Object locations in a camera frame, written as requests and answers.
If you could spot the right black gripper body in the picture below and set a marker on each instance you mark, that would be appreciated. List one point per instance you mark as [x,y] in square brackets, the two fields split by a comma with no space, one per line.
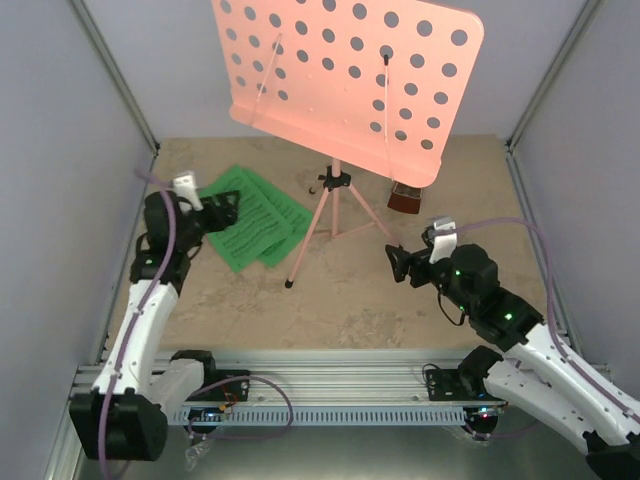
[419,261]

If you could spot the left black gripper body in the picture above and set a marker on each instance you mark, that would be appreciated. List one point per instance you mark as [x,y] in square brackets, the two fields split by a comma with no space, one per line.
[217,224]

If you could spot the green sheet music page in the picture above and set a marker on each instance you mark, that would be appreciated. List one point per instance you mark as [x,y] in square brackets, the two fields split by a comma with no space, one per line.
[294,213]
[259,225]

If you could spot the brown wooden metronome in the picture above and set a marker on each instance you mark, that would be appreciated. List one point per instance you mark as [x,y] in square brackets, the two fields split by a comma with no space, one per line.
[405,199]

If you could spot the pink tripod music stand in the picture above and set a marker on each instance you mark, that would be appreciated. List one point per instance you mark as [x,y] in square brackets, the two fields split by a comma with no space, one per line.
[376,84]

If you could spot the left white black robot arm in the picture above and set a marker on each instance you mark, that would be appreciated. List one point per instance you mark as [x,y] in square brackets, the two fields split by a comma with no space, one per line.
[125,415]

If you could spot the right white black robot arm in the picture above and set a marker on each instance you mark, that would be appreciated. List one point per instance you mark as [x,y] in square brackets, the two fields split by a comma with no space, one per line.
[523,365]

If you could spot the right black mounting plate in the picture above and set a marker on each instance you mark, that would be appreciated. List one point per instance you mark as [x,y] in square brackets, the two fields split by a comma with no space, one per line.
[446,385]

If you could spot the black mounting plate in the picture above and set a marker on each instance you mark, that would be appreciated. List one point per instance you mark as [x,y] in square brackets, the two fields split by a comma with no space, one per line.
[232,392]
[446,385]

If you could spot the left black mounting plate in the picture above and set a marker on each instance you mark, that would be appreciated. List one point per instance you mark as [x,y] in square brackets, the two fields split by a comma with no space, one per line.
[232,392]

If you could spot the clear plastic bag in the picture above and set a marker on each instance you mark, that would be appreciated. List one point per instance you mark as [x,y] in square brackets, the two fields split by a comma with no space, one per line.
[199,447]

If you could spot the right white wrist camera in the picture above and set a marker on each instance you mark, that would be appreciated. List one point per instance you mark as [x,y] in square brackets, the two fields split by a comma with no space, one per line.
[442,236]

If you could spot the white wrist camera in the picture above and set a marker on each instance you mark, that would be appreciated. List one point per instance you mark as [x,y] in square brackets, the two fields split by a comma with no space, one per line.
[185,187]
[442,236]

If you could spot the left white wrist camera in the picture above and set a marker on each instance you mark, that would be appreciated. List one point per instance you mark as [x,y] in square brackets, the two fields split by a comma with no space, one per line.
[185,187]

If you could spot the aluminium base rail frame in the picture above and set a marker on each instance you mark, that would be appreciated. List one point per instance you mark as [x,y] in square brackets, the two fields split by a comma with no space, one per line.
[340,377]

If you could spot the grey slotted cable duct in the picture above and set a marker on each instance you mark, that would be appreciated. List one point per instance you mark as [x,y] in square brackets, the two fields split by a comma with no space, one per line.
[276,416]

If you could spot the left aluminium corner post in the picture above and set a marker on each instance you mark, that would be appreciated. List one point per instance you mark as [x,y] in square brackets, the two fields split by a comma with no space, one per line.
[104,54]

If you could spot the aluminium corner post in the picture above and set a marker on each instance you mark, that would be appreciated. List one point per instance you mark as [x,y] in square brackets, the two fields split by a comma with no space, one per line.
[572,39]
[104,54]

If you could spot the right aluminium corner post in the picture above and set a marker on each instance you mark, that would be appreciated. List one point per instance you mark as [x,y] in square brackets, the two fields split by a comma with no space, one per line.
[572,39]

